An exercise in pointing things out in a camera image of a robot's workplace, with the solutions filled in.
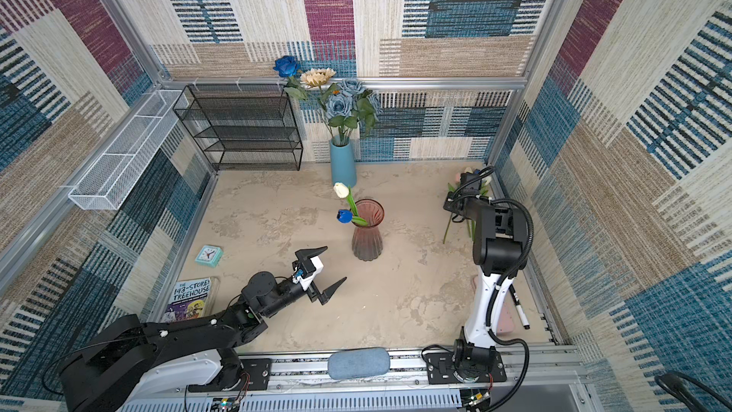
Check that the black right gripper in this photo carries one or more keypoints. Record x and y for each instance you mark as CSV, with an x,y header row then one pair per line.
x,y
448,202

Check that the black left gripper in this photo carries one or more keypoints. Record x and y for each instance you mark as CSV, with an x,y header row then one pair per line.
x,y
324,297

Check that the red ribbed glass vase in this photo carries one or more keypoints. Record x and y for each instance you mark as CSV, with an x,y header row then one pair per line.
x,y
367,242

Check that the blue tulip stem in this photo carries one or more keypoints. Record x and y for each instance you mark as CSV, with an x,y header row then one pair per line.
x,y
347,216

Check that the light blue cylindrical vase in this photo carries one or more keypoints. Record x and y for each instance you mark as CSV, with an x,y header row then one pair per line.
x,y
343,162

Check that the pale blue rose bouquet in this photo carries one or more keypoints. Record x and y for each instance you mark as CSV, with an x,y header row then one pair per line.
x,y
349,106

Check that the cream sunflower with stem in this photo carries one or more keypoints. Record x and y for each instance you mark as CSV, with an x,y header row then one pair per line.
x,y
316,78

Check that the dark blue rose stem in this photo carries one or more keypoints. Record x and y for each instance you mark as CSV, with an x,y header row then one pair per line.
x,y
288,68

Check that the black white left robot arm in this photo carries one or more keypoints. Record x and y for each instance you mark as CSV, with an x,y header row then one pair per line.
x,y
131,358

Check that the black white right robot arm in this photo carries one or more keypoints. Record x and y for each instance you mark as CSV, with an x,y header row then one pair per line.
x,y
503,234

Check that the colourful tulip bunch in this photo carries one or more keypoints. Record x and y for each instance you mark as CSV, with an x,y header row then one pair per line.
x,y
483,190

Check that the blue grey cushion pad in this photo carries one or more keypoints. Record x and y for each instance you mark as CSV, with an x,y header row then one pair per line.
x,y
358,364

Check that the teal small alarm clock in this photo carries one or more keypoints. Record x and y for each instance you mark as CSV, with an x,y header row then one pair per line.
x,y
209,256

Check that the pink pencil case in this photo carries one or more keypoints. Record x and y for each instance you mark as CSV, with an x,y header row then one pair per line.
x,y
506,322

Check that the treehouse paperback book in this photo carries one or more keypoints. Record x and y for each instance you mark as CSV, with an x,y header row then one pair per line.
x,y
189,300

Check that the black white marker pen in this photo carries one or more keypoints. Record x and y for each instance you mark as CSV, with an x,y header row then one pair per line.
x,y
518,305

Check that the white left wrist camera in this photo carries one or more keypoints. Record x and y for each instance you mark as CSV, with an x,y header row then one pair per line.
x,y
304,275

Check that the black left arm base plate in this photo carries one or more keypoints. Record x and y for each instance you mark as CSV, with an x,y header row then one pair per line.
x,y
246,375

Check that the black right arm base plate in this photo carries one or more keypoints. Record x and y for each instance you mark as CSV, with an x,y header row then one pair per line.
x,y
441,370

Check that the black wire shelf rack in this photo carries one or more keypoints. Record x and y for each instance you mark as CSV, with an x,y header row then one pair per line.
x,y
242,127

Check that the white wire mesh basket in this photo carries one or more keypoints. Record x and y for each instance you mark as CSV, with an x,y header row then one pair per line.
x,y
111,178

